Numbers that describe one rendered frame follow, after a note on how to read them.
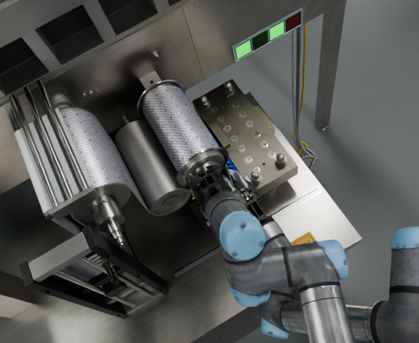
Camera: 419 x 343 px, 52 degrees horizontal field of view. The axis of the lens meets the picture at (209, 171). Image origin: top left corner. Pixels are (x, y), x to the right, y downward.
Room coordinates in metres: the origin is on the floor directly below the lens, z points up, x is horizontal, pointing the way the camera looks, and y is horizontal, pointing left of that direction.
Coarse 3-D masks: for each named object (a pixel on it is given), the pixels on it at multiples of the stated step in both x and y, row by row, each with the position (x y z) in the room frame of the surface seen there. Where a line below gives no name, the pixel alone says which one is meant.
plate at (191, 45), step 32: (192, 0) 0.86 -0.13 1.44; (224, 0) 0.87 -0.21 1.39; (256, 0) 0.89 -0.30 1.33; (288, 0) 0.90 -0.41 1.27; (320, 0) 0.92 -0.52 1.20; (160, 32) 0.85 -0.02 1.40; (192, 32) 0.86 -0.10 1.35; (224, 32) 0.87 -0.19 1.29; (288, 32) 0.90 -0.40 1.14; (96, 64) 0.82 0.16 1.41; (128, 64) 0.83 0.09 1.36; (160, 64) 0.84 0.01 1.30; (192, 64) 0.85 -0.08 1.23; (224, 64) 0.87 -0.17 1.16; (64, 96) 0.80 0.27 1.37; (96, 96) 0.81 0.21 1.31; (128, 96) 0.82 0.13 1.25; (0, 128) 0.78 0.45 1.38; (0, 160) 0.77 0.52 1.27; (0, 192) 0.76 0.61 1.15
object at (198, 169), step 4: (212, 160) 0.51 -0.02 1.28; (200, 164) 0.50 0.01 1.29; (204, 164) 0.50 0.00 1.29; (208, 164) 0.50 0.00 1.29; (216, 164) 0.50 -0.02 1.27; (196, 168) 0.50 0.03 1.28; (200, 168) 0.49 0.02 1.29; (208, 168) 0.49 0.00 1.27; (212, 168) 0.49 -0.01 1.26; (192, 172) 0.50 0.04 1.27; (196, 172) 0.49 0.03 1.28; (200, 172) 0.49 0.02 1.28
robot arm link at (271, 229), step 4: (272, 220) 0.35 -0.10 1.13; (264, 224) 0.35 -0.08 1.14; (268, 224) 0.34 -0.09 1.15; (272, 224) 0.34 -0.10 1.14; (276, 224) 0.34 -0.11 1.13; (264, 228) 0.33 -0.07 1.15; (268, 228) 0.33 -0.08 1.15; (272, 228) 0.33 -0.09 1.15; (276, 228) 0.33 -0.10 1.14; (280, 228) 0.33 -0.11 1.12; (268, 232) 0.32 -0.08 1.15; (272, 232) 0.32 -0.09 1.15; (276, 232) 0.31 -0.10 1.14; (280, 232) 0.31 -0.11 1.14; (268, 236) 0.31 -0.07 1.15; (272, 236) 0.31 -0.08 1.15
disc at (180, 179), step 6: (204, 150) 0.51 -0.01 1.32; (210, 150) 0.52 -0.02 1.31; (216, 150) 0.52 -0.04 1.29; (222, 150) 0.52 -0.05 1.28; (192, 156) 0.51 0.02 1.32; (198, 156) 0.51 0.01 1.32; (228, 156) 0.52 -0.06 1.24; (186, 162) 0.51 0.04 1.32; (180, 168) 0.51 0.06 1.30; (180, 174) 0.50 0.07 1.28; (180, 180) 0.50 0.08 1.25
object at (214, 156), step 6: (204, 156) 0.51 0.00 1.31; (210, 156) 0.51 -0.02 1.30; (216, 156) 0.51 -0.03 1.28; (222, 156) 0.51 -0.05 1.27; (192, 162) 0.51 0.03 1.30; (198, 162) 0.50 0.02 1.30; (222, 162) 0.51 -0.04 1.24; (186, 168) 0.51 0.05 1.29; (192, 168) 0.50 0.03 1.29; (186, 174) 0.50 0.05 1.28
